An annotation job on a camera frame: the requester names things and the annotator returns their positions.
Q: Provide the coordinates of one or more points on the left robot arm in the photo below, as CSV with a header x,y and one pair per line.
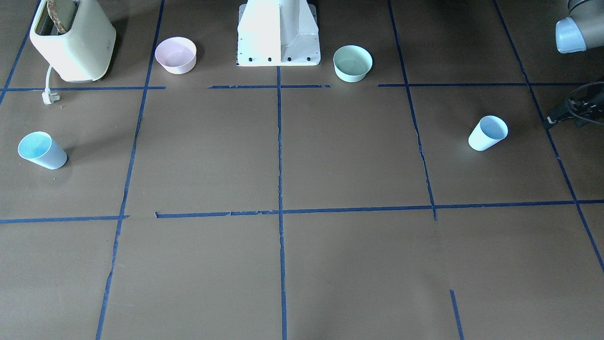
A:
x,y
583,28

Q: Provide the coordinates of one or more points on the light blue cup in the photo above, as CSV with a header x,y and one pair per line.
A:
x,y
41,149
489,131

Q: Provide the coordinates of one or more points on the green bowl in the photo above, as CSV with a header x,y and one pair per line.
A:
x,y
352,63

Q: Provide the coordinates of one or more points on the pink bowl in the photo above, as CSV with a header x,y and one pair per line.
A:
x,y
177,55

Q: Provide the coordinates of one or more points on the toast slice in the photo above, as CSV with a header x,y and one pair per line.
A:
x,y
61,13

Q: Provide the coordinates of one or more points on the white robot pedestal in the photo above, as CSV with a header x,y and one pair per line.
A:
x,y
278,33

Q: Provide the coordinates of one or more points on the cream toaster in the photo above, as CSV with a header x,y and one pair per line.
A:
x,y
84,53

